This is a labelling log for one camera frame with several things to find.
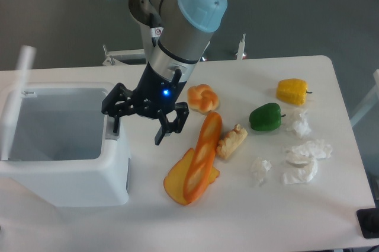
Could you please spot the small crumpled tissue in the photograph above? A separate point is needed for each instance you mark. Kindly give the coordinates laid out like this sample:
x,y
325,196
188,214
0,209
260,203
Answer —
x,y
260,168

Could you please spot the knotted bread roll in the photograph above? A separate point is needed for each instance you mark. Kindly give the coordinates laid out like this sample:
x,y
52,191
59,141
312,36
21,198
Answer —
x,y
202,98

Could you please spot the grey trash can push button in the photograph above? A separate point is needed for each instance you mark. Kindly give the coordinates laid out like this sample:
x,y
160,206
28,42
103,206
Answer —
x,y
109,134

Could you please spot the crumpled tissue near pepper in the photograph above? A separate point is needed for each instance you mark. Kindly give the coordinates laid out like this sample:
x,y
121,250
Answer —
x,y
298,123

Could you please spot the beige pastry piece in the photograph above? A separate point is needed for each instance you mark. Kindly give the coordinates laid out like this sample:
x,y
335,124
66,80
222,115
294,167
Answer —
x,y
232,140

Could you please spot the white trash can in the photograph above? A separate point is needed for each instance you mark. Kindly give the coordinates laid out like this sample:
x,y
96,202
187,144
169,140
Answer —
x,y
59,150

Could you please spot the white trash can lid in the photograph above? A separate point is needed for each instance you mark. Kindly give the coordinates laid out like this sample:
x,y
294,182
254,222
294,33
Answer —
x,y
10,114

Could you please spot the large crumpled tissue right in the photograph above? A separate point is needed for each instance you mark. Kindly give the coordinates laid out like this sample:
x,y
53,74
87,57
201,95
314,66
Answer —
x,y
303,160

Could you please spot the orange baguette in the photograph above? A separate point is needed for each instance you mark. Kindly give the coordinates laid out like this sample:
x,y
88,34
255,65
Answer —
x,y
196,180

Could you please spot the green bell pepper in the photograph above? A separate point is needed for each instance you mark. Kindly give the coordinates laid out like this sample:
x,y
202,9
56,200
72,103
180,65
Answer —
x,y
266,118

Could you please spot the black device at edge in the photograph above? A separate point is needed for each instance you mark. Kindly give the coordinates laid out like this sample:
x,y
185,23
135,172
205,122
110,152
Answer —
x,y
368,222

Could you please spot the yellow bell pepper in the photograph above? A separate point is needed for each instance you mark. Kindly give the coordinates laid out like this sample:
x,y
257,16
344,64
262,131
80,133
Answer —
x,y
293,91

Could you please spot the white frame at right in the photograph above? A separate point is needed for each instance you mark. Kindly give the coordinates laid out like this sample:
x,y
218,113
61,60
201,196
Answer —
x,y
367,103

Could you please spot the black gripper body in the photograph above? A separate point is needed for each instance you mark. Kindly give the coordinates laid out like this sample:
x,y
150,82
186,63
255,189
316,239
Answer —
x,y
154,97

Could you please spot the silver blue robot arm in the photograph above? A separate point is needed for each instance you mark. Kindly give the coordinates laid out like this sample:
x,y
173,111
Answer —
x,y
203,14

